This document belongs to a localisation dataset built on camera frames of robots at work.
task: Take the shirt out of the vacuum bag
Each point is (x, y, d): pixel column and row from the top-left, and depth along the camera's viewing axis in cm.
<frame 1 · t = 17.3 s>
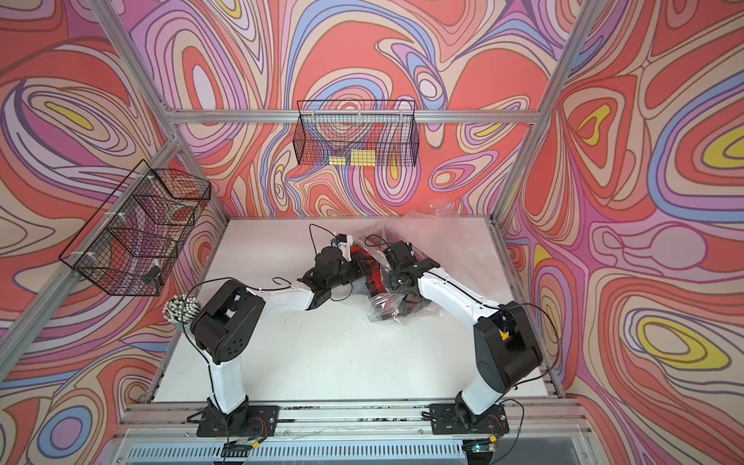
left hand: (381, 261, 88), fingers closed
right hand: (403, 290, 89), fingers closed
clear plastic vacuum bag: (388, 301, 82), point 15 cm above the table
bundle of rods: (181, 309, 76), point 19 cm above the table

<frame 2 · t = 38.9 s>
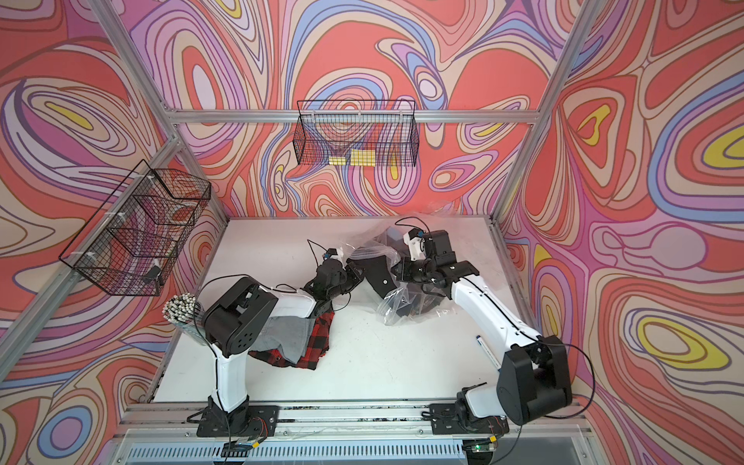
left hand: (373, 269, 94), fingers closed
right hand: (392, 277, 82), fingers closed
clear plastic vacuum bag: (418, 299, 86), point 12 cm above the table
red black plaid shirt: (318, 345, 86), point 3 cm above the table
the other named things where they were.

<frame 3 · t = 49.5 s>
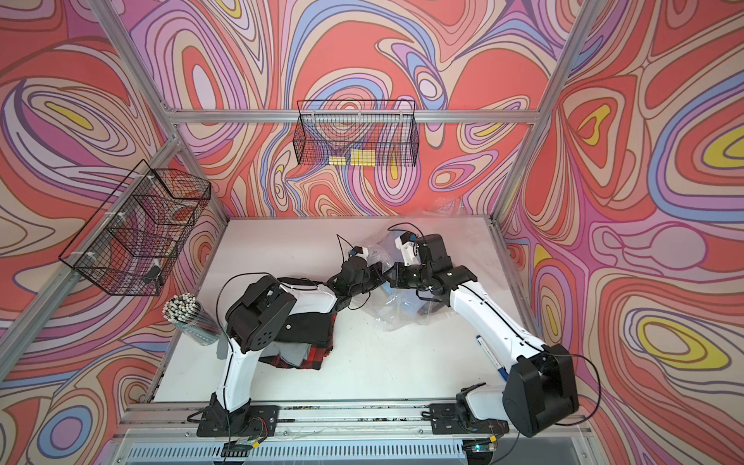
left hand: (396, 272, 94), fingers open
right hand: (385, 283, 80), fingers closed
red black plaid shirt: (316, 354, 84), point 4 cm above the table
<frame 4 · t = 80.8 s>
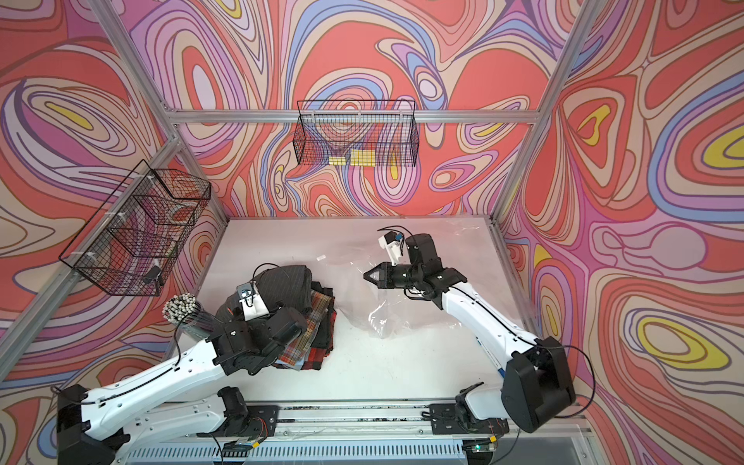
left hand: (273, 308, 75), fingers open
right hand: (366, 284, 77), fingers closed
dark striped shirt: (281, 282, 85), point 16 cm above the table
brown multicolour plaid shirt: (295, 355, 78), point 9 cm above the table
